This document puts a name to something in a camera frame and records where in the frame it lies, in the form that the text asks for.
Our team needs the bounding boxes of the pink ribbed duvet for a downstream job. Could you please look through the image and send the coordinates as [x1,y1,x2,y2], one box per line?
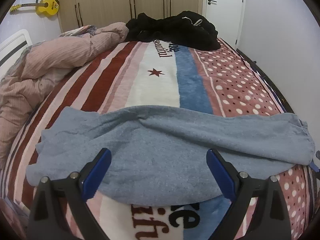
[1,22,129,167]

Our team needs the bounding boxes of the black clothes pile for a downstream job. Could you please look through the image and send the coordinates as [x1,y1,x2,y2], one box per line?
[125,11,221,51]

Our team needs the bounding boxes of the grey-blue fleece pants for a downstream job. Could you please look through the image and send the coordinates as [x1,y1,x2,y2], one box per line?
[26,106,315,206]

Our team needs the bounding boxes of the white bedroom door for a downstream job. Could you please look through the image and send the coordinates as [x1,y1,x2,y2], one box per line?
[206,0,245,49]

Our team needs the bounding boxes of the yellow ukulele on wall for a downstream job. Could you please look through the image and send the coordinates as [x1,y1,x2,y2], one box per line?
[9,0,60,17]

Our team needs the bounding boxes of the white bed headboard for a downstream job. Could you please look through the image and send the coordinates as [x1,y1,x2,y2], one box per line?
[0,29,33,69]

